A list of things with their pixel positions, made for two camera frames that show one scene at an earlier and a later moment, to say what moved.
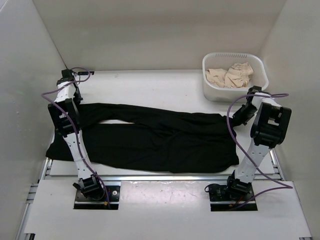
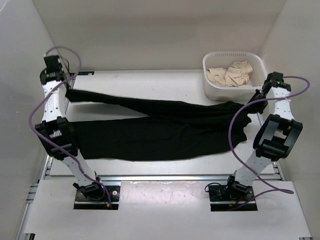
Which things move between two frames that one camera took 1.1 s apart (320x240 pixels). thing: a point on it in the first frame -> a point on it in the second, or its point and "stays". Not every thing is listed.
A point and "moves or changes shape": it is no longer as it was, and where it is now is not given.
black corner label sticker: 85,73 stays
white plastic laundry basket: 227,76 stays
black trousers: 124,137 moves or changes shape
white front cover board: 166,210 stays
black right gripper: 237,119 -> 254,109
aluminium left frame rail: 22,235 stays
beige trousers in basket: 238,76 stays
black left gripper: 78,99 -> 67,86
